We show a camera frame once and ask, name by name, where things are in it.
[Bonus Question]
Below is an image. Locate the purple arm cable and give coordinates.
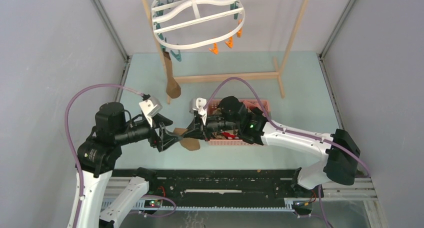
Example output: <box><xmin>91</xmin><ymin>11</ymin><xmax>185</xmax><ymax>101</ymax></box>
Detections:
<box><xmin>64</xmin><ymin>83</ymin><xmax>177</xmax><ymax>228</ymax></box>
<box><xmin>203</xmin><ymin>76</ymin><xmax>372</xmax><ymax>228</ymax></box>

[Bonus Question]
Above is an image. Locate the wooden hanger rack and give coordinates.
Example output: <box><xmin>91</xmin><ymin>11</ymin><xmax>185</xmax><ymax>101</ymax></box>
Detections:
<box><xmin>141</xmin><ymin>0</ymin><xmax>309</xmax><ymax>104</ymax></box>

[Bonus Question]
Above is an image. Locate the white oval clip hanger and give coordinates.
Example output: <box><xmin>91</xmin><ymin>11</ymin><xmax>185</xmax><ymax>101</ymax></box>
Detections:
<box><xmin>150</xmin><ymin>0</ymin><xmax>246</xmax><ymax>50</ymax></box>

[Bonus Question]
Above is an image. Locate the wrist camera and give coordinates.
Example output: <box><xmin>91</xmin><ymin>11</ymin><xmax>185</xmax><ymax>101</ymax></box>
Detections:
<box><xmin>138</xmin><ymin>94</ymin><xmax>163</xmax><ymax>128</ymax></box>
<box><xmin>190</xmin><ymin>97</ymin><xmax>208</xmax><ymax>125</ymax></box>

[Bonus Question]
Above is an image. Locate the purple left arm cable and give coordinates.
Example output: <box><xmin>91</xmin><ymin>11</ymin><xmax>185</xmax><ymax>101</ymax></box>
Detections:
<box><xmin>64</xmin><ymin>83</ymin><xmax>177</xmax><ymax>228</ymax></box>

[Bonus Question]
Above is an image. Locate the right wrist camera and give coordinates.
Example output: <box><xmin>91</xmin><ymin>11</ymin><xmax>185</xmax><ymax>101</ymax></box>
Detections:
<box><xmin>190</xmin><ymin>97</ymin><xmax>208</xmax><ymax>125</ymax></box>

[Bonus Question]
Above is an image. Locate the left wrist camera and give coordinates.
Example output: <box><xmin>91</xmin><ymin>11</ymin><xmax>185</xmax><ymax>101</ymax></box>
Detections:
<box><xmin>138</xmin><ymin>94</ymin><xmax>163</xmax><ymax>128</ymax></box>

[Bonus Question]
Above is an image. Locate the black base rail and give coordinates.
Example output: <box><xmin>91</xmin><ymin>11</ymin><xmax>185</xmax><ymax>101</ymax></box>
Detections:
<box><xmin>105</xmin><ymin>168</ymin><xmax>332</xmax><ymax>209</ymax></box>

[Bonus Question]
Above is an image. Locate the pink plastic basket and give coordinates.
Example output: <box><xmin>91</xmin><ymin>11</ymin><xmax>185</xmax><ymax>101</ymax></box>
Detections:
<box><xmin>207</xmin><ymin>99</ymin><xmax>262</xmax><ymax>146</ymax></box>

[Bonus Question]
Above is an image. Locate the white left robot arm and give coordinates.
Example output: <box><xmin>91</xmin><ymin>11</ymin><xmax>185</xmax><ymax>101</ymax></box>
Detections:
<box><xmin>68</xmin><ymin>98</ymin><xmax>182</xmax><ymax>228</ymax></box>

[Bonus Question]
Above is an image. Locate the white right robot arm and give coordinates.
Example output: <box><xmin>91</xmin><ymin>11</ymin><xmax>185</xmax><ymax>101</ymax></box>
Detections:
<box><xmin>183</xmin><ymin>96</ymin><xmax>361</xmax><ymax>197</ymax></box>

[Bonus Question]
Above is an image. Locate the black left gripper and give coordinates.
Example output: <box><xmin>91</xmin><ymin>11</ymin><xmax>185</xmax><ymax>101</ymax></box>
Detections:
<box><xmin>116</xmin><ymin>111</ymin><xmax>183</xmax><ymax>151</ymax></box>

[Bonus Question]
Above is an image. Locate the red white striped sock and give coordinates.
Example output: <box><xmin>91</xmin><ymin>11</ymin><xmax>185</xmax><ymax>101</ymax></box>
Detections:
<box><xmin>219</xmin><ymin>130</ymin><xmax>240</xmax><ymax>140</ymax></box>

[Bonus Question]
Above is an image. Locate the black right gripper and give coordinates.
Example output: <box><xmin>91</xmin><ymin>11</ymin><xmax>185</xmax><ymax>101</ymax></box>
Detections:
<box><xmin>182</xmin><ymin>114</ymin><xmax>240</xmax><ymax>143</ymax></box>

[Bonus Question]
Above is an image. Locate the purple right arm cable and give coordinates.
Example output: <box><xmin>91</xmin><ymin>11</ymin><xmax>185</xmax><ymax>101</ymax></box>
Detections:
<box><xmin>203</xmin><ymin>76</ymin><xmax>372</xmax><ymax>228</ymax></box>

